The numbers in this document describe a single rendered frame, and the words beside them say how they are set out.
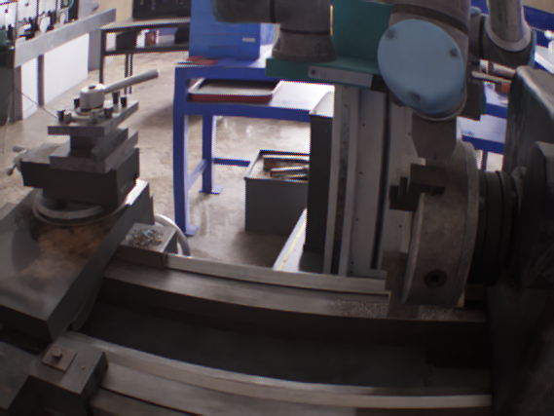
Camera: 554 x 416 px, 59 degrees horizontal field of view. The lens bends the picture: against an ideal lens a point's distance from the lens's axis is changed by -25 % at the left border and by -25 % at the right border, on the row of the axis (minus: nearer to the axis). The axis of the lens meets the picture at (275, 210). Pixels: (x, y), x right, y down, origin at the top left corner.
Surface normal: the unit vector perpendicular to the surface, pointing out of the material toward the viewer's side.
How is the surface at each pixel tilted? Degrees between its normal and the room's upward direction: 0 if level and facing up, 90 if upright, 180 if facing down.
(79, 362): 0
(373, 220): 90
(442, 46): 74
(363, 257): 90
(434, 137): 68
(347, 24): 90
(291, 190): 90
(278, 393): 48
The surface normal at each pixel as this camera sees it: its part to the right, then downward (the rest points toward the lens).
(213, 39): -0.19, 0.44
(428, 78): -0.36, 0.15
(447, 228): -0.16, 0.05
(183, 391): 0.03, -0.89
